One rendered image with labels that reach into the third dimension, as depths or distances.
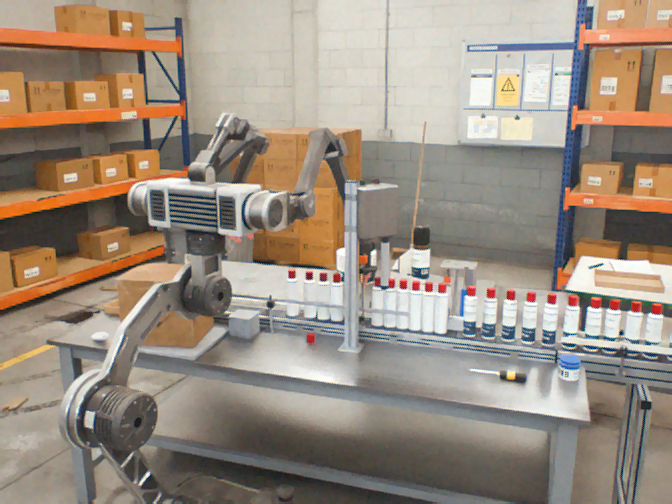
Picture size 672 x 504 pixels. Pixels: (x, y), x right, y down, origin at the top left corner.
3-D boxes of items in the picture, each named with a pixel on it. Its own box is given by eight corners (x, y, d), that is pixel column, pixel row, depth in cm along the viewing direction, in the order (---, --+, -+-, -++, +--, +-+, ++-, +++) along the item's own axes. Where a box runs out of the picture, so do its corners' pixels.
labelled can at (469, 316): (476, 334, 257) (479, 285, 252) (474, 338, 253) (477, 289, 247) (463, 332, 259) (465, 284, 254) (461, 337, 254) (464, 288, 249)
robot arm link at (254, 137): (249, 113, 249) (266, 130, 248) (254, 127, 263) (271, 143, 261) (162, 190, 245) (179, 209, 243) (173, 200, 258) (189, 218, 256)
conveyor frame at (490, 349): (556, 352, 252) (557, 341, 251) (556, 363, 242) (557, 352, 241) (186, 308, 302) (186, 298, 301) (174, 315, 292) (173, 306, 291)
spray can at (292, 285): (300, 313, 280) (299, 268, 275) (296, 317, 275) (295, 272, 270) (289, 312, 282) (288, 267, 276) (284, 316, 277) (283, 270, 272)
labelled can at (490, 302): (495, 336, 255) (498, 287, 250) (494, 341, 250) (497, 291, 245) (482, 334, 257) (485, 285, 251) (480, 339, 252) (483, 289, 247)
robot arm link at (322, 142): (307, 123, 248) (329, 118, 243) (323, 148, 257) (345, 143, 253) (277, 212, 223) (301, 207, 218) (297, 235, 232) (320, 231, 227)
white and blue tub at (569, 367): (555, 372, 235) (557, 354, 233) (575, 372, 234) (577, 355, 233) (561, 380, 228) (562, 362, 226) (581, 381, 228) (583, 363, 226)
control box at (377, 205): (397, 233, 250) (398, 185, 245) (363, 240, 240) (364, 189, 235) (380, 229, 258) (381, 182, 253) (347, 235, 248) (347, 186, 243)
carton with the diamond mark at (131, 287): (214, 326, 274) (211, 265, 267) (194, 348, 251) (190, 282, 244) (147, 322, 279) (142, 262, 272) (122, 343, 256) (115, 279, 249)
